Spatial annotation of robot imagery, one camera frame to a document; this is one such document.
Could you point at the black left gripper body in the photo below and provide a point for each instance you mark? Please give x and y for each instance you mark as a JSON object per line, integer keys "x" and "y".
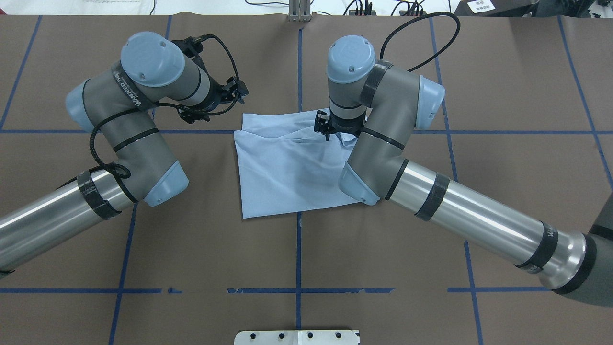
{"x": 217, "y": 94}

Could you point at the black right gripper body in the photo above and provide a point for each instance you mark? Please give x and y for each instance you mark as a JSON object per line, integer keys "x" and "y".
{"x": 346, "y": 126}

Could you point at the light blue t-shirt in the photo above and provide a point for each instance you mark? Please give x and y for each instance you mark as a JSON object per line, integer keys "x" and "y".
{"x": 286, "y": 167}

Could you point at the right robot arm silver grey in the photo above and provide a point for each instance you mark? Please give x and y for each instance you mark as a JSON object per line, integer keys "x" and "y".
{"x": 381, "y": 104}

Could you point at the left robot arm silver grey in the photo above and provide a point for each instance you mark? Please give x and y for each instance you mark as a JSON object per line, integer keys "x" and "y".
{"x": 133, "y": 161}

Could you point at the black power adapter labelled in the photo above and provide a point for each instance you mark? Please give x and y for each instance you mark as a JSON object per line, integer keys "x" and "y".
{"x": 496, "y": 8}

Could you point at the aluminium frame post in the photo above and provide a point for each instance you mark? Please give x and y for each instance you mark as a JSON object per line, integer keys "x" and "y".
{"x": 299, "y": 10}

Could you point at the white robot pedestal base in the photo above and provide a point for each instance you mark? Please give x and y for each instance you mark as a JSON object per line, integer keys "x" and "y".
{"x": 298, "y": 337}

